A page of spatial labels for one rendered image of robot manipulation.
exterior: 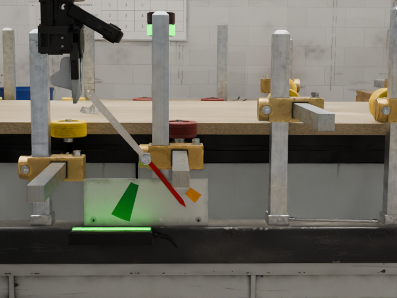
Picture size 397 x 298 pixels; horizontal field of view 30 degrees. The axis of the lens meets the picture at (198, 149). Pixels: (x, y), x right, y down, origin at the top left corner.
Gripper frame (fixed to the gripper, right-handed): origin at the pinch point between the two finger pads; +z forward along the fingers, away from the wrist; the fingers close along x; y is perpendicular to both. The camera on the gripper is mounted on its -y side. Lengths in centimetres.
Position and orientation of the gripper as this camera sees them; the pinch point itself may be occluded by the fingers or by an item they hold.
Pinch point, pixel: (78, 97)
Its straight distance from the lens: 148.9
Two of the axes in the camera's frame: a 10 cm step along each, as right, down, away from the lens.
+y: -10.0, 0.0, -0.4
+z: -0.1, 9.9, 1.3
